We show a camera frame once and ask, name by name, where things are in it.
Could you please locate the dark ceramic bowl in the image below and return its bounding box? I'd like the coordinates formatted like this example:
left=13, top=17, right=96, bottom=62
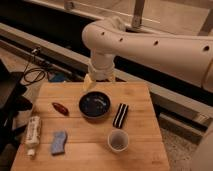
left=79, top=91, right=111, bottom=118

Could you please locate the red chili pepper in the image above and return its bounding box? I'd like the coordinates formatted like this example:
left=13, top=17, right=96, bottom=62
left=52, top=102, right=69, bottom=116

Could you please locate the white squeeze bottle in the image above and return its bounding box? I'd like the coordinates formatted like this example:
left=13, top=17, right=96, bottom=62
left=25, top=116, right=42, bottom=157

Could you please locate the blue sponge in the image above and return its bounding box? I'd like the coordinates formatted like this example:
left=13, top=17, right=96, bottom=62
left=51, top=131, right=67, bottom=155

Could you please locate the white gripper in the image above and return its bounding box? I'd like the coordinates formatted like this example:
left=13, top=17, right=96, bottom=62
left=83, top=62, right=115, bottom=92

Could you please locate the blue box on floor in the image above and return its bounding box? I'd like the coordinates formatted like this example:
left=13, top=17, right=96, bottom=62
left=49, top=74, right=66, bottom=82

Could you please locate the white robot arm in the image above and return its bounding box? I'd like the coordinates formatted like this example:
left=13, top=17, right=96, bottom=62
left=82, top=16, right=213, bottom=99

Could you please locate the black chair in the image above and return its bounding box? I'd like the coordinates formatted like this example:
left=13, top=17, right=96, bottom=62
left=0, top=59, right=32, bottom=155

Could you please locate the black cable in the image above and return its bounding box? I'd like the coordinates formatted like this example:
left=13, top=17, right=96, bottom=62
left=20, top=49, right=54, bottom=86

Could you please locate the wooden table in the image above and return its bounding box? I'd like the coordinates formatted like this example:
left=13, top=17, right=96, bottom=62
left=11, top=82, right=170, bottom=171

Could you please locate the black white striped block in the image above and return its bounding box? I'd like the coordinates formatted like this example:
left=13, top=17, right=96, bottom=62
left=113, top=103, right=129, bottom=129

